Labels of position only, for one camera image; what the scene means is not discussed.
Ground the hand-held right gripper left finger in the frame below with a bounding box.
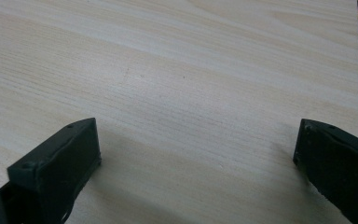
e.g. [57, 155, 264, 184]
[0, 117, 103, 224]

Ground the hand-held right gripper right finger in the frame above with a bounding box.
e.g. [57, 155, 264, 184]
[293, 118, 358, 224]

